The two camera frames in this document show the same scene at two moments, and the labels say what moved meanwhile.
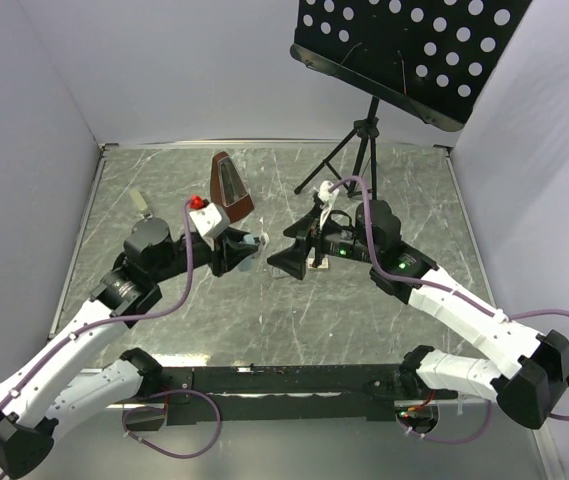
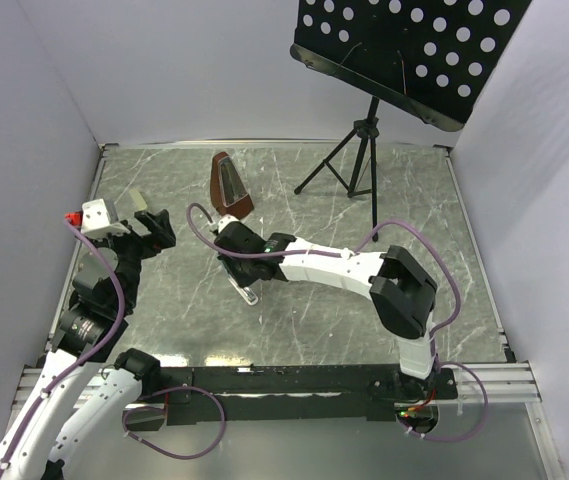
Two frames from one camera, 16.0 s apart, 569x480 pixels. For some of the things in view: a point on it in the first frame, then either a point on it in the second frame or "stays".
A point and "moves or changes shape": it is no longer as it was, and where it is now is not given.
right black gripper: x=293 y=259 -> x=241 y=279
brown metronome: x=228 y=187 stays
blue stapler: x=246 y=264 moves or changes shape
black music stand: x=430 y=58 stays
